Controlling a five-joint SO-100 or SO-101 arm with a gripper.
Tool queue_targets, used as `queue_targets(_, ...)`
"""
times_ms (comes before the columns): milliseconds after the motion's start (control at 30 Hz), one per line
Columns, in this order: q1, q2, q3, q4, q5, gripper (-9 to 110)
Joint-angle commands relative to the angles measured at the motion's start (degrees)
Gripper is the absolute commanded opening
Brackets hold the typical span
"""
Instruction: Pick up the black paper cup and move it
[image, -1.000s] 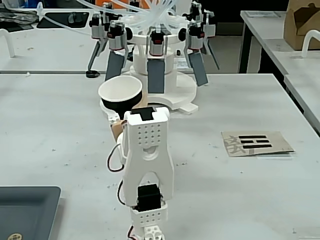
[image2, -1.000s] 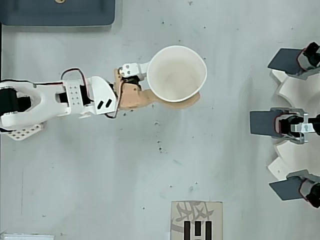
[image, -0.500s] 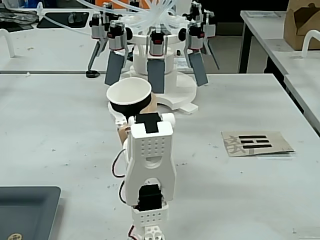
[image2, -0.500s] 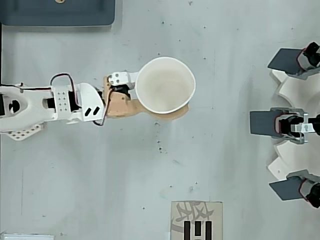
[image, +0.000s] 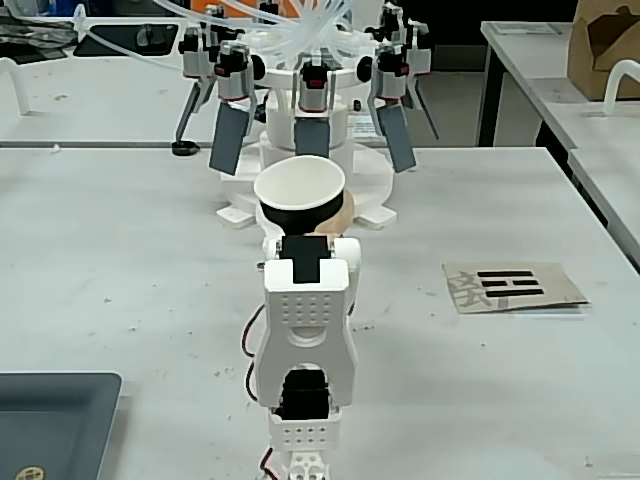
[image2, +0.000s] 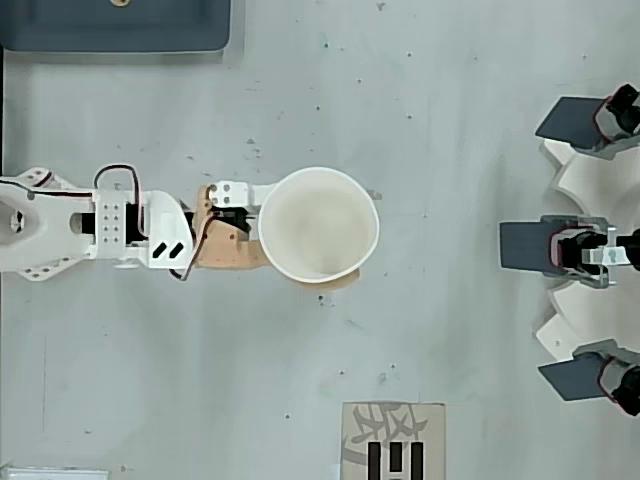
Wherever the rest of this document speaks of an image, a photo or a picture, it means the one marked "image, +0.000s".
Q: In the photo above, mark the cardboard card with black bars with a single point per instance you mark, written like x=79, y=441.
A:
x=515, y=287

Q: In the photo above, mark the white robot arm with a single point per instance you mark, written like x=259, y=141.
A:
x=307, y=325

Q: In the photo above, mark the small black round cap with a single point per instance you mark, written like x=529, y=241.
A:
x=184, y=148

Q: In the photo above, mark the grey motor unit with paddle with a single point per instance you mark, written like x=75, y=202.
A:
x=230, y=135
x=311, y=130
x=397, y=135

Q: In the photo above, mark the black mat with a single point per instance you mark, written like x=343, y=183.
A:
x=115, y=45

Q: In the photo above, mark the round gold badge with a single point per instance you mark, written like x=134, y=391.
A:
x=30, y=473

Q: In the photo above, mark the dark clutter pile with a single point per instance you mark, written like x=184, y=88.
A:
x=30, y=35

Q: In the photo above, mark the clear plastic tube bundle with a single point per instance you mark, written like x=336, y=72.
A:
x=305, y=30

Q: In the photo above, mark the brown cardboard box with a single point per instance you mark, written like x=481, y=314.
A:
x=605, y=50

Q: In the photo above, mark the white paper sheet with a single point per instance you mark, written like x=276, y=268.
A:
x=530, y=28

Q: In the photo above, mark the black paper cup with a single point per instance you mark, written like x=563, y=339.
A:
x=300, y=185

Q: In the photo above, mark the tan gripper black servo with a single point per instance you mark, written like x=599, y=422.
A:
x=280, y=226

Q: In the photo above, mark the white round machine base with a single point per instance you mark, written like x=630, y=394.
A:
x=372, y=200

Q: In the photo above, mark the black table leg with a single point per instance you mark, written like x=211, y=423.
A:
x=490, y=100

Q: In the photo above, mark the white printed label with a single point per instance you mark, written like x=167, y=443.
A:
x=361, y=126

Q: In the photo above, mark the dark grey tray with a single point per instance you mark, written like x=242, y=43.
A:
x=55, y=420

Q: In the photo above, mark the grey motor unit with leg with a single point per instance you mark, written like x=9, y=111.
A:
x=420, y=55
x=197, y=55

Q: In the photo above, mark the orange object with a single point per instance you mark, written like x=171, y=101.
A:
x=240, y=6

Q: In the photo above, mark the white curved hook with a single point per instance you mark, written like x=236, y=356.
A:
x=612, y=85
x=17, y=75

